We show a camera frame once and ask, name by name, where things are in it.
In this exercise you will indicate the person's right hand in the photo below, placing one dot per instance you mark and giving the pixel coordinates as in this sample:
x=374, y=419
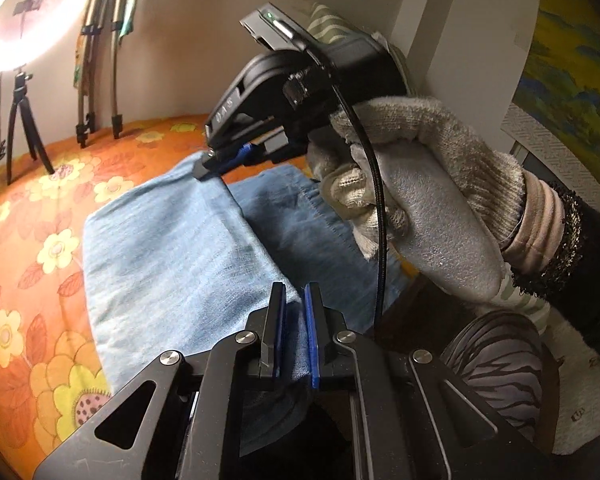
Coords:
x=445, y=200

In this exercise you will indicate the small black tripod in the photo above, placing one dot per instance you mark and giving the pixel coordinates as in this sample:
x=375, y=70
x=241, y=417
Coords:
x=16, y=110

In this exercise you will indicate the silver tripod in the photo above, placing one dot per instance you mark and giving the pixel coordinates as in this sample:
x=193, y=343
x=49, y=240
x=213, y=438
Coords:
x=115, y=85

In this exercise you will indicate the framed landscape painting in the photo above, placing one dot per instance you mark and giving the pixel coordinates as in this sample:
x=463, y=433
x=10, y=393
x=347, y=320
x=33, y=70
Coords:
x=575, y=60

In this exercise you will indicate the white printed cloth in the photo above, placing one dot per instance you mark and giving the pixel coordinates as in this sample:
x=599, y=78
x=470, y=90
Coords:
x=590, y=400

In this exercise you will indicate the person's right forearm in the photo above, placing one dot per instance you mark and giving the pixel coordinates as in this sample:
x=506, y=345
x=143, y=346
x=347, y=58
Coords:
x=595, y=270

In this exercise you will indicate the white cabinet panel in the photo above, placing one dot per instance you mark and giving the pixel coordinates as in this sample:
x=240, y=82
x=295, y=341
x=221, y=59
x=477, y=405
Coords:
x=460, y=20

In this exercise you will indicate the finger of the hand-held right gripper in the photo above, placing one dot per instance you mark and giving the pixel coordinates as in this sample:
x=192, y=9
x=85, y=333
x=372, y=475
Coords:
x=215, y=162
x=260, y=152

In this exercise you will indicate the person's leg in striped trousers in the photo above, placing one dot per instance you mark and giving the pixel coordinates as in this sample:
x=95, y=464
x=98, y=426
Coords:
x=500, y=370

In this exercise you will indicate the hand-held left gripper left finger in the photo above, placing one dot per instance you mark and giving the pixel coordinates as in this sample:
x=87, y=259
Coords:
x=279, y=320

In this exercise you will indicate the blue denim pants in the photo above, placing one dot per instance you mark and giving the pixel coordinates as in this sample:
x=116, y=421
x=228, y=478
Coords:
x=170, y=260

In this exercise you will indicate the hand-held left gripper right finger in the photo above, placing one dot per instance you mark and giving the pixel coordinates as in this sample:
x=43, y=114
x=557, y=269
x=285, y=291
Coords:
x=311, y=330

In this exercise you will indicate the white green-striped fringed cloth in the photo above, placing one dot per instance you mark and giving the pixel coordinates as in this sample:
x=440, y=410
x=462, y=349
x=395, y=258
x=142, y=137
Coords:
x=330, y=17

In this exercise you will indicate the orange floral bedsheet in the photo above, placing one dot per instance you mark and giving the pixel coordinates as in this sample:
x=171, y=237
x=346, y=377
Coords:
x=30, y=310

